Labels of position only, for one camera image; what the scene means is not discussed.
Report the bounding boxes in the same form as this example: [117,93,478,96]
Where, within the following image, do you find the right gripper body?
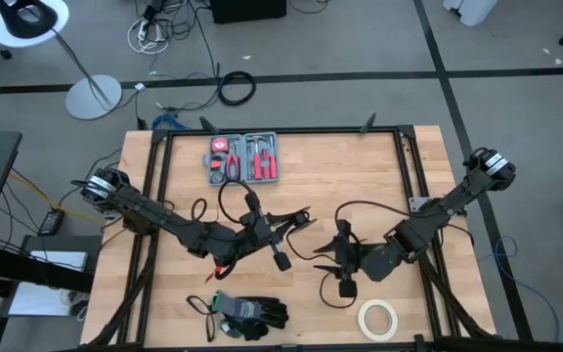
[336,219,376,299]

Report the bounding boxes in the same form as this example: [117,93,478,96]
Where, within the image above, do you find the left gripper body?
[235,191,293,272]

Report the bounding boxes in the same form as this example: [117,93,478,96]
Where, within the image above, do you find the black cord spool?
[290,206,319,233]

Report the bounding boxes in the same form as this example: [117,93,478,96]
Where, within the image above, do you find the dark brown cord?
[284,225,360,310]

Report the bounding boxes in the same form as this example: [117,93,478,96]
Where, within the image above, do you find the white tape roll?
[357,298,399,342]

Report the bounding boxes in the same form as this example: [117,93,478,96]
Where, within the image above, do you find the grey and black work glove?
[212,289,290,330]

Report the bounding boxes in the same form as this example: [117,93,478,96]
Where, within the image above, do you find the grey tool case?
[202,130,282,188]

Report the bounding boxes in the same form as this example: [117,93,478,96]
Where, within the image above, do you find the black glove with green cuff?
[219,317,270,342]

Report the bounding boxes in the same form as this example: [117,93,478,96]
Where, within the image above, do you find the black eyeglasses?
[185,294,220,343]

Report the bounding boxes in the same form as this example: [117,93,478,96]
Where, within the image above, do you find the black power adapter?
[37,208,66,238]

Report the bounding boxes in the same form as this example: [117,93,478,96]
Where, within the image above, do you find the black computer case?
[209,0,288,25]

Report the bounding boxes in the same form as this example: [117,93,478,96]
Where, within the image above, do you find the floor lamp with round base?
[0,0,123,121]

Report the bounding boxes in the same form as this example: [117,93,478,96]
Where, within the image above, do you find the white plastic container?
[442,0,500,27]

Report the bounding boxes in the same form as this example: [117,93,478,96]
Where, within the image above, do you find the red-handled screwdriver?
[269,138,280,180]

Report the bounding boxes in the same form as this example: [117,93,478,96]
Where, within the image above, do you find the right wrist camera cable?
[334,199,412,236]

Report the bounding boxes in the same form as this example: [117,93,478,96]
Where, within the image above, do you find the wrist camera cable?
[334,199,412,236]
[216,179,263,226]

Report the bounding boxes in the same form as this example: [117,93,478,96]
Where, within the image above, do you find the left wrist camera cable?
[216,179,263,226]

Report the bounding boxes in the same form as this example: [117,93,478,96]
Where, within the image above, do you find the red-handled hammer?
[246,135,264,181]

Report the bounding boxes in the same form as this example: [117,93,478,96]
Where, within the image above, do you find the red-handled pliers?
[224,141,242,184]

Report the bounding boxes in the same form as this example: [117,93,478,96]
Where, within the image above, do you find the coiled black floor cable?
[217,70,257,108]

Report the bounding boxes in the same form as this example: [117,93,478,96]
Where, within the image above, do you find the blue floor cable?
[476,235,562,343]
[151,111,191,132]

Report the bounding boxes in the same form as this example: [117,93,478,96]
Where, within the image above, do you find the white power strip with cables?
[126,13,171,56]

